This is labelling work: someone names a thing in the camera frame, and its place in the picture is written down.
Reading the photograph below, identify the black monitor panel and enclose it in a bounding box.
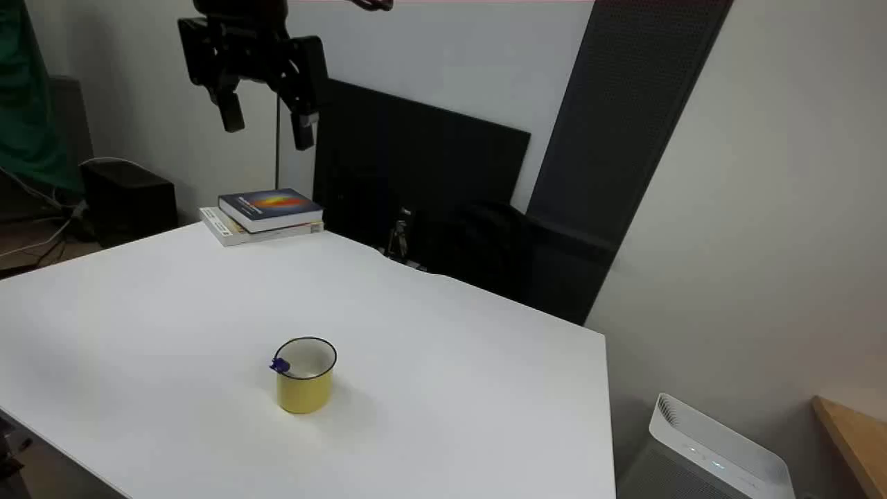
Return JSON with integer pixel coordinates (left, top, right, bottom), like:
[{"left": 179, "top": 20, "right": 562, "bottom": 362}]
[{"left": 311, "top": 75, "right": 534, "bottom": 271}]

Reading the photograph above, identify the yellow enamel mug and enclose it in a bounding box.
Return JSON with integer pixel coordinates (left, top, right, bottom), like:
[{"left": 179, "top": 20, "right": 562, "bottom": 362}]
[{"left": 271, "top": 332, "right": 342, "bottom": 418}]

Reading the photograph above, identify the white plastic bin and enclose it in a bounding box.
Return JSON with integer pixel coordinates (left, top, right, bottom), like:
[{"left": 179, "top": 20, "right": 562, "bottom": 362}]
[{"left": 615, "top": 390, "right": 798, "bottom": 499}]

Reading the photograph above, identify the dark slanted wall panel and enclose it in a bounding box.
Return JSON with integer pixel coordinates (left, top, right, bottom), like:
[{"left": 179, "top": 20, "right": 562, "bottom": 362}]
[{"left": 523, "top": 0, "right": 738, "bottom": 328}]

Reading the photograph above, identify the small dark tripod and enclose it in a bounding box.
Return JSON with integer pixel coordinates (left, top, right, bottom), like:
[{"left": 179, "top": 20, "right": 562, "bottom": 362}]
[{"left": 386, "top": 206, "right": 421, "bottom": 268}]

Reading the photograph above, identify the white book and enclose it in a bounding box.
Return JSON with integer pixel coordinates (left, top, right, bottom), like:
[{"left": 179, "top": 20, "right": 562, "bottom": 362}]
[{"left": 197, "top": 206, "right": 328, "bottom": 249}]

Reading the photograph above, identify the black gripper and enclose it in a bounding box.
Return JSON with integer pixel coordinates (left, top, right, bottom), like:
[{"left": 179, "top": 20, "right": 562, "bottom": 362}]
[{"left": 177, "top": 12, "right": 328, "bottom": 153}]

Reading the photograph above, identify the black speaker box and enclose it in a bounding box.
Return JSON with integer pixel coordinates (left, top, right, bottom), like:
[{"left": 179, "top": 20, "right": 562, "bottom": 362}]
[{"left": 77, "top": 154, "right": 184, "bottom": 249}]

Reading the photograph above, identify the green curtain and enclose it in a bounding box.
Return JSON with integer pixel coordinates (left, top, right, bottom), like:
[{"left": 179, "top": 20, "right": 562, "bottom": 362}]
[{"left": 0, "top": 0, "right": 88, "bottom": 203}]

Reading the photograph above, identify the wooden side table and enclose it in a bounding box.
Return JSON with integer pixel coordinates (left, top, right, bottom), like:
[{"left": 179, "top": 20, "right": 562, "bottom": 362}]
[{"left": 810, "top": 393, "right": 887, "bottom": 499}]

